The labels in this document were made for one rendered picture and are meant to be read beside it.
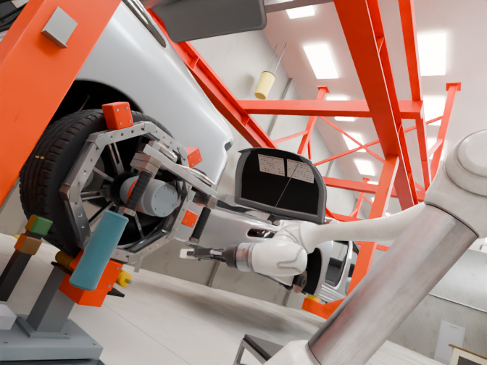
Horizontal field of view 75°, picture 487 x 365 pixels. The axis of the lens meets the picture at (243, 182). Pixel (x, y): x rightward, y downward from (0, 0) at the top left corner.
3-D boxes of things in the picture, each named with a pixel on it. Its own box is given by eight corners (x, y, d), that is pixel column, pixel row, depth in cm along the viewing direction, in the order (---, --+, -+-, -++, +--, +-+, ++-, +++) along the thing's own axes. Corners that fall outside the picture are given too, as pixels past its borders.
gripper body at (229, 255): (247, 248, 107) (223, 247, 112) (236, 242, 101) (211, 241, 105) (244, 270, 105) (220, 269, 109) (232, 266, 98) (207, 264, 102)
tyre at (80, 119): (113, 80, 144) (-29, 176, 109) (144, 78, 130) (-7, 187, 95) (177, 185, 184) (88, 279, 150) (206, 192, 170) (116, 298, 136)
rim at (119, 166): (110, 104, 145) (9, 177, 118) (140, 105, 131) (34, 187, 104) (162, 184, 175) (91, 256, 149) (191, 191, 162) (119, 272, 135)
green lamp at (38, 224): (39, 232, 81) (47, 218, 82) (46, 237, 78) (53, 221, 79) (23, 228, 78) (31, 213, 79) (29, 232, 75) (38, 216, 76)
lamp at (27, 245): (29, 251, 79) (37, 236, 80) (35, 256, 77) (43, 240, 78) (11, 248, 76) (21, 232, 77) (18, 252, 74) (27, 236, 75)
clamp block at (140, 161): (140, 171, 111) (146, 158, 112) (156, 175, 105) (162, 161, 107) (128, 165, 107) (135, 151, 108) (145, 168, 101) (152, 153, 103)
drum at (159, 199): (138, 212, 136) (151, 182, 139) (170, 224, 123) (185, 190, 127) (111, 200, 125) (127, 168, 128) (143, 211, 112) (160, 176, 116)
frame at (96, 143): (151, 267, 146) (198, 163, 159) (160, 271, 142) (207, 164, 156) (32, 234, 104) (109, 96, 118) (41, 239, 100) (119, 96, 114)
